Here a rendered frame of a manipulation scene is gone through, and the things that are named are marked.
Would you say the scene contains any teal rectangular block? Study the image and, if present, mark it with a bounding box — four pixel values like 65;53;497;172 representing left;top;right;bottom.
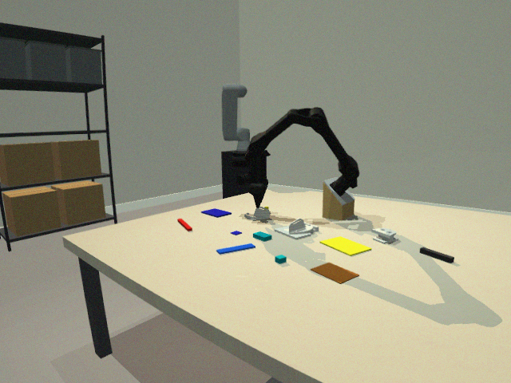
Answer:
253;231;271;242

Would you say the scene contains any small teal block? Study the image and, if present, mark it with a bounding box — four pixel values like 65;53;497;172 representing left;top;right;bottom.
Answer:
275;255;287;264

